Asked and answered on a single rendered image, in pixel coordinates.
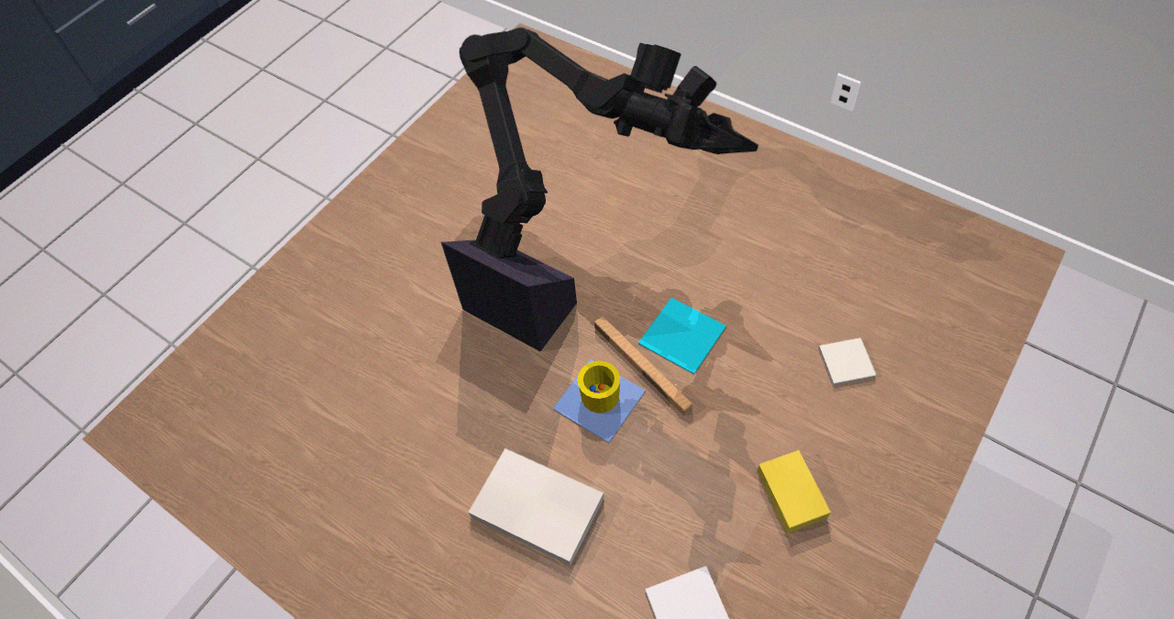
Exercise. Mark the yellow rectangular block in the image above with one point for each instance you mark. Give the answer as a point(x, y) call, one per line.
point(793, 491)

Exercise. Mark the white flat square pad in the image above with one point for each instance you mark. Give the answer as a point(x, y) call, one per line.
point(846, 361)

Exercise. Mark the white flat box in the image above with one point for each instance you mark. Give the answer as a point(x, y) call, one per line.
point(689, 596)
point(537, 506)

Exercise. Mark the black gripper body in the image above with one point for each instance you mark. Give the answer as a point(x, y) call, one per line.
point(674, 122)

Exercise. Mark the yellow cup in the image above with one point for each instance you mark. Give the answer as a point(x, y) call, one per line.
point(594, 373)

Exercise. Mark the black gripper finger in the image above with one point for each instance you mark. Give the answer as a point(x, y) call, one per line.
point(705, 135)
point(748, 145)

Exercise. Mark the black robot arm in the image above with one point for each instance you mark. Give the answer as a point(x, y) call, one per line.
point(520, 190)

